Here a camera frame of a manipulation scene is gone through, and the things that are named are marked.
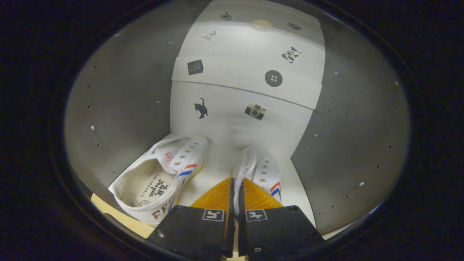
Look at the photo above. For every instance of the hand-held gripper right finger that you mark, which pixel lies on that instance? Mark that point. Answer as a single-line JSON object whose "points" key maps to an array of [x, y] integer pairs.
{"points": [[279, 232]]}

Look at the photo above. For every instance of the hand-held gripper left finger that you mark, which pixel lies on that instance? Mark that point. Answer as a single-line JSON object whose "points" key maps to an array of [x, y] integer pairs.
{"points": [[195, 232]]}

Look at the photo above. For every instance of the white canvas shoe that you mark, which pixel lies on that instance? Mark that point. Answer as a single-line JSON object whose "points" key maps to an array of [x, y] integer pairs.
{"points": [[266, 170], [188, 152]]}

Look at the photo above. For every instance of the grey shoe cabinet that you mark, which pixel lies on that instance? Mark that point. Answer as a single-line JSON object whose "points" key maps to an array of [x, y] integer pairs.
{"points": [[127, 90]]}

